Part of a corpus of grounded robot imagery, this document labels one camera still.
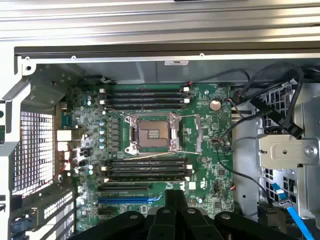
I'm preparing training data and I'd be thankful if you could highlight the blue long expansion slot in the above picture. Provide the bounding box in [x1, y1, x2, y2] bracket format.
[98, 196, 161, 205]

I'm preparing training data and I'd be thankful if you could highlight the black long expansion slot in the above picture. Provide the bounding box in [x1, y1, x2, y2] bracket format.
[97, 184, 152, 193]

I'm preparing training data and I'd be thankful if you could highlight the black RAM slot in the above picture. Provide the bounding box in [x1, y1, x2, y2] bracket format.
[111, 84, 191, 92]
[100, 163, 194, 171]
[99, 90, 188, 98]
[103, 103, 186, 110]
[104, 157, 189, 165]
[99, 97, 191, 104]
[103, 174, 191, 183]
[104, 170, 193, 176]

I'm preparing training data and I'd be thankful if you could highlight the silver socket locking lever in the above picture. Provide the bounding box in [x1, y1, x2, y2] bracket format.
[171, 149, 201, 155]
[128, 151, 175, 160]

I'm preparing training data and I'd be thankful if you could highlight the green motherboard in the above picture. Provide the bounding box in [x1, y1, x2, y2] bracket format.
[61, 83, 236, 233]

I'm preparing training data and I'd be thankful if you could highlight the silver socket cover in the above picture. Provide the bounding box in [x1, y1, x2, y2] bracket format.
[178, 113, 203, 154]

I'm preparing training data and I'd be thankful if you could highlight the silver CPU socket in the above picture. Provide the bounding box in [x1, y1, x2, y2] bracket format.
[124, 112, 183, 154]

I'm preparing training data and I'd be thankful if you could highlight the silver coin battery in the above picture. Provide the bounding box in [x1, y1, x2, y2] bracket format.
[209, 99, 222, 112]

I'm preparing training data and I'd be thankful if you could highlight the grey metal PC case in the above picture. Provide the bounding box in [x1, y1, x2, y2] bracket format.
[0, 44, 320, 240]

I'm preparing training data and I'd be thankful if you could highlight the grey metal disk bay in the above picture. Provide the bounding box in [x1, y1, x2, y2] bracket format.
[256, 79, 320, 226]

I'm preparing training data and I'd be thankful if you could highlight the black curved wire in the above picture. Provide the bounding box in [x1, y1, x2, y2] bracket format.
[216, 113, 270, 211]

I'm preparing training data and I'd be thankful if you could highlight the blue flat data wire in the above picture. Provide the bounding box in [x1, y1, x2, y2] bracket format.
[271, 182, 316, 240]

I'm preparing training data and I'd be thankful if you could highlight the silver disk bay bracket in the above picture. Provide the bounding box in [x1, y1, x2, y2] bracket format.
[258, 133, 320, 168]

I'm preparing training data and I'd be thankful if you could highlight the thin black wire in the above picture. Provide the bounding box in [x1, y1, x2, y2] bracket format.
[187, 69, 252, 87]

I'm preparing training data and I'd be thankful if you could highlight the black wire with connector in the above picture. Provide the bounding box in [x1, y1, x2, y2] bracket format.
[81, 74, 112, 85]

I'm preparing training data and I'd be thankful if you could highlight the thick black wire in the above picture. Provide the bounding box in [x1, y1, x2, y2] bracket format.
[243, 63, 305, 140]

